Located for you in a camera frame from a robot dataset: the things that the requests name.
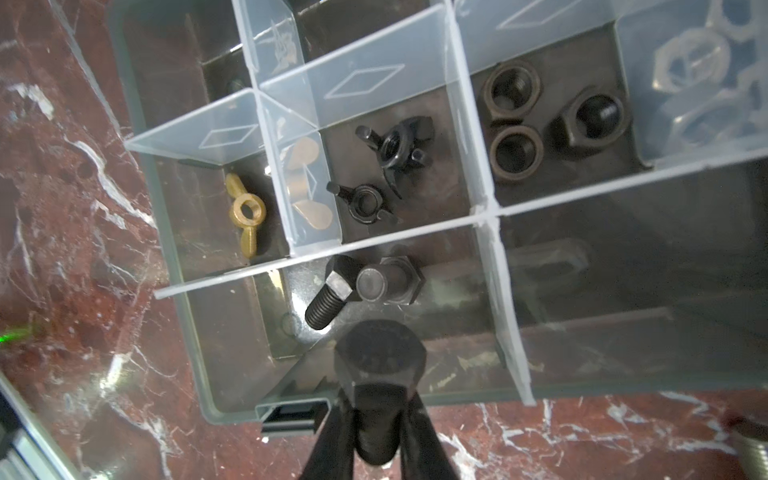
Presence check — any black hex nut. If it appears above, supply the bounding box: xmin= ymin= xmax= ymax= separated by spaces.
xmin=550 ymin=86 xmax=632 ymax=156
xmin=479 ymin=60 xmax=543 ymax=125
xmin=489 ymin=125 xmax=544 ymax=184

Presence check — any brass wing nut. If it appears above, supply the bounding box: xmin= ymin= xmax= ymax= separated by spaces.
xmin=281 ymin=137 xmax=333 ymax=230
xmin=225 ymin=173 xmax=267 ymax=259

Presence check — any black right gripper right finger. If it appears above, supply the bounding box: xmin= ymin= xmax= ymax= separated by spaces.
xmin=399 ymin=393 xmax=458 ymax=480

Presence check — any silver hex nut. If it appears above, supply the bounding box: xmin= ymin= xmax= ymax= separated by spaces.
xmin=737 ymin=61 xmax=767 ymax=130
xmin=705 ymin=0 xmax=767 ymax=43
xmin=652 ymin=27 xmax=732 ymax=94
xmin=643 ymin=83 xmax=752 ymax=157

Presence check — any grey compartment organizer box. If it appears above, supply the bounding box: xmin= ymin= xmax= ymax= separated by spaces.
xmin=107 ymin=1 xmax=767 ymax=430

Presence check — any black hex bolt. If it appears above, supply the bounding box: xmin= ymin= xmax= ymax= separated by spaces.
xmin=334 ymin=319 xmax=427 ymax=466
xmin=305 ymin=254 xmax=363 ymax=331
xmin=356 ymin=256 xmax=425 ymax=305

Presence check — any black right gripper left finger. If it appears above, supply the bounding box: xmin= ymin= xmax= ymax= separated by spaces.
xmin=299 ymin=390 xmax=356 ymax=480

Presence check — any silver hex bolt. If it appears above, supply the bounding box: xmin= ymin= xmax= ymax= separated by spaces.
xmin=731 ymin=418 xmax=768 ymax=480

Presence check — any black wing nut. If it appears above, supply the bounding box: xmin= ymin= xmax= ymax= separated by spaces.
xmin=326 ymin=181 xmax=400 ymax=225
xmin=355 ymin=116 xmax=435 ymax=172

